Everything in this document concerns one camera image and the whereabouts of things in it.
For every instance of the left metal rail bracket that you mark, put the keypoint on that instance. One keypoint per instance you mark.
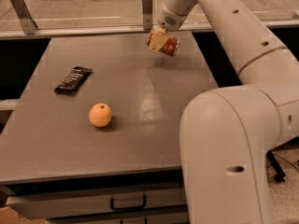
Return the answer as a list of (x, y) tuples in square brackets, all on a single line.
[(28, 25)]

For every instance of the black drawer handle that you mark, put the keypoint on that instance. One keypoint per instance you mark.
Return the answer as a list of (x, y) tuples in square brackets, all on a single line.
[(128, 204), (134, 221)]

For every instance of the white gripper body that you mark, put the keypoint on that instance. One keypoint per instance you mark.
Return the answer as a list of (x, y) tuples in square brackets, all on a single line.
[(168, 20)]

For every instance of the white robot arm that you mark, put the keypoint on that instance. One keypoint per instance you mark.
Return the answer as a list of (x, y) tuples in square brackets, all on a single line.
[(225, 133)]

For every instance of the black lower drawer handle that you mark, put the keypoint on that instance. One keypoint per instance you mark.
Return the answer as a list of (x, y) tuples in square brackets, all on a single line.
[(134, 221)]

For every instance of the black floor bar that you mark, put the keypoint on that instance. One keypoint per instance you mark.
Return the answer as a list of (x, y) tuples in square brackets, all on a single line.
[(279, 176)]

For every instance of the red coke can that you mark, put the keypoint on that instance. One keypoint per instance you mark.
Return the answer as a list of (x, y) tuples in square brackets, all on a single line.
[(171, 46)]

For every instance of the orange fruit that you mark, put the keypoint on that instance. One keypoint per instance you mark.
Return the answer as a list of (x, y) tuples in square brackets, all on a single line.
[(100, 115)]

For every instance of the metal rail bracket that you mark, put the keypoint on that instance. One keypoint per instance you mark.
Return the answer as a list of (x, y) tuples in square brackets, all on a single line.
[(147, 14), (28, 25)]

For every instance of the black snack bar wrapper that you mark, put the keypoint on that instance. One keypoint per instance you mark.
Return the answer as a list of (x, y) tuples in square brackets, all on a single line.
[(73, 80)]

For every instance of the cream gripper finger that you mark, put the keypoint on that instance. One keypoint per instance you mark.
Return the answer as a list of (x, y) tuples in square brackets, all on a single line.
[(157, 38)]

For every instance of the grey horizontal window rail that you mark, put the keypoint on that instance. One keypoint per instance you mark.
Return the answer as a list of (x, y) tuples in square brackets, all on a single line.
[(115, 30)]

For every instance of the black upper drawer handle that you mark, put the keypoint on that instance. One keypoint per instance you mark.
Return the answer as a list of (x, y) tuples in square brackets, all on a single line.
[(128, 204)]

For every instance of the middle metal rail bracket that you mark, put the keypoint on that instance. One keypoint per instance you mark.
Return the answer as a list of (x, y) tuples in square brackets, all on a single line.
[(147, 14)]

